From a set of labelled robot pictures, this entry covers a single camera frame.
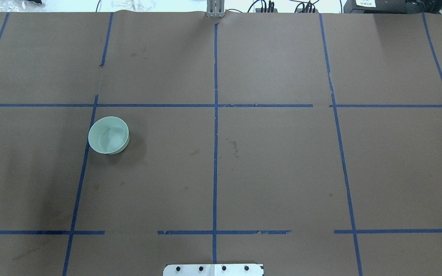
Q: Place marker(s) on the mint green bowl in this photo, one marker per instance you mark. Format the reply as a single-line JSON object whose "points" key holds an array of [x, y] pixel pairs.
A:
{"points": [[109, 135]]}

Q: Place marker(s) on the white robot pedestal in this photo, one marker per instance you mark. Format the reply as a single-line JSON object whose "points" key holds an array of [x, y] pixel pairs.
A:
{"points": [[250, 269]]}

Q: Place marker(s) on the aluminium frame post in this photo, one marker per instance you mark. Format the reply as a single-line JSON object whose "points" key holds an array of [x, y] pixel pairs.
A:
{"points": [[215, 8]]}

